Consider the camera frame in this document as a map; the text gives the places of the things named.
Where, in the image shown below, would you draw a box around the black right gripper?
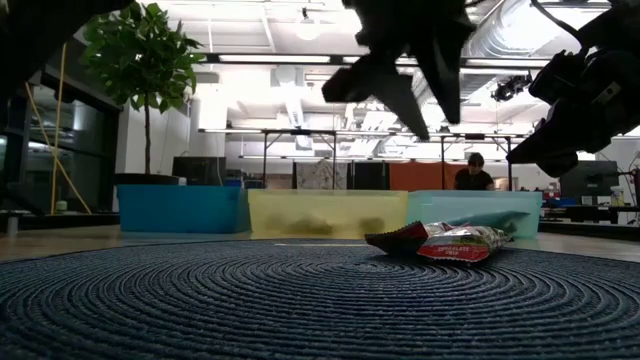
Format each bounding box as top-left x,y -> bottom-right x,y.
506,49 -> 640,179

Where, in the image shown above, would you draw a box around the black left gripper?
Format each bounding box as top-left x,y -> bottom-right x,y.
321,0 -> 477,142

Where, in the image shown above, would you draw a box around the blue-wrapper granola bar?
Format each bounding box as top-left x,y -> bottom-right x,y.
442,209 -> 531,236

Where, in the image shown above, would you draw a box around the red-end chewy granola bar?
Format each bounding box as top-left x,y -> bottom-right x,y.
363,220 -> 514,264

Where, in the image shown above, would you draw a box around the dark flat monitor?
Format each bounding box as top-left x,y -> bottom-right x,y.
558,159 -> 620,199

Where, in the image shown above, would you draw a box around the black track spotlight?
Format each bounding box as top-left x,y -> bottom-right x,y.
491,71 -> 535,104

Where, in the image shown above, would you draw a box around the person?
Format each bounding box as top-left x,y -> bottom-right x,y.
453,152 -> 496,192

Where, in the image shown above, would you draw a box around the black desk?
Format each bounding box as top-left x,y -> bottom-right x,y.
539,202 -> 640,226

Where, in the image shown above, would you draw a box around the orange partition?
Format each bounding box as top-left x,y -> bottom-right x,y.
388,160 -> 474,192

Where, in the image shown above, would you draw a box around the black panel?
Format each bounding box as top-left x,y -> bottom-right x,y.
349,160 -> 391,191

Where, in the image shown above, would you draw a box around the green plastic bin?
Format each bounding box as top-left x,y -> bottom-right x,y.
405,189 -> 544,240

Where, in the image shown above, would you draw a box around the round pendant lamp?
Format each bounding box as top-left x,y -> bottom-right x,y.
293,7 -> 322,42

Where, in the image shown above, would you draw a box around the patterned gray panel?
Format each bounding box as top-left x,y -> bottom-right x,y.
293,159 -> 350,190

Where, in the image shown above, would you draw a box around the long ceiling light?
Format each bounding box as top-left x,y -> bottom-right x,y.
217,53 -> 332,65

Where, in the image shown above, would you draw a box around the yellow plastic bin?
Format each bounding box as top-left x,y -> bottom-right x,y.
247,188 -> 410,240

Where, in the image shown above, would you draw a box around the black monitor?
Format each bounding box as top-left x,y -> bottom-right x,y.
172,149 -> 227,187

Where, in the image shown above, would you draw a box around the round dark woven mat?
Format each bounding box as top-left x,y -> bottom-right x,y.
0,238 -> 640,360

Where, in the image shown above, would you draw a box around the blue plastic bin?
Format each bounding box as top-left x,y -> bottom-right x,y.
117,184 -> 251,235

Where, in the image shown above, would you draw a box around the green leafy plant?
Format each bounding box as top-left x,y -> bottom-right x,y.
79,0 -> 206,176

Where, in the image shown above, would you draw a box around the yellow cord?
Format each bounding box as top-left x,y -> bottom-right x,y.
23,82 -> 92,215

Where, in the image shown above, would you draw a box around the yellow extension cable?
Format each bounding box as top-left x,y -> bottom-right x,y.
49,42 -> 69,215

